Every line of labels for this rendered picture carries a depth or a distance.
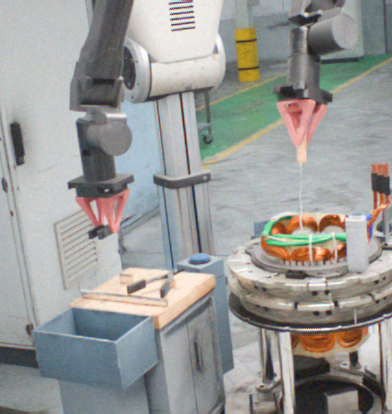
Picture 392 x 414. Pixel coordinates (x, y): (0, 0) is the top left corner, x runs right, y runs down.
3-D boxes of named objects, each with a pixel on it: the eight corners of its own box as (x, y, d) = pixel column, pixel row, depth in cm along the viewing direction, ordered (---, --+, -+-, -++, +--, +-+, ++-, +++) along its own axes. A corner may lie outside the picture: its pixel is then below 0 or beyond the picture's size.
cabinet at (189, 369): (178, 466, 135) (160, 328, 129) (91, 446, 145) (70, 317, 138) (227, 411, 152) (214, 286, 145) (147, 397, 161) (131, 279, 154)
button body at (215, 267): (234, 368, 170) (223, 258, 163) (213, 381, 165) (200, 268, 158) (211, 360, 174) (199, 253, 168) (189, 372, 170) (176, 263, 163)
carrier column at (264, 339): (272, 388, 154) (263, 290, 149) (260, 386, 156) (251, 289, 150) (276, 383, 157) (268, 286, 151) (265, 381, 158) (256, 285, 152)
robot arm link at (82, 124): (100, 108, 136) (69, 114, 134) (116, 112, 130) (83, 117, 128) (105, 147, 138) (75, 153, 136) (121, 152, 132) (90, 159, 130)
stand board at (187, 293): (160, 329, 129) (158, 316, 128) (68, 317, 138) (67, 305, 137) (215, 286, 145) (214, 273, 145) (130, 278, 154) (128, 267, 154)
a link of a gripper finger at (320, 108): (326, 148, 135) (328, 95, 136) (304, 140, 129) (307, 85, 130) (293, 151, 139) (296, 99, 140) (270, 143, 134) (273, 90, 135)
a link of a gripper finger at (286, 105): (329, 149, 135) (331, 96, 136) (307, 141, 130) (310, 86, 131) (296, 152, 140) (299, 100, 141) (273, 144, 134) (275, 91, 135)
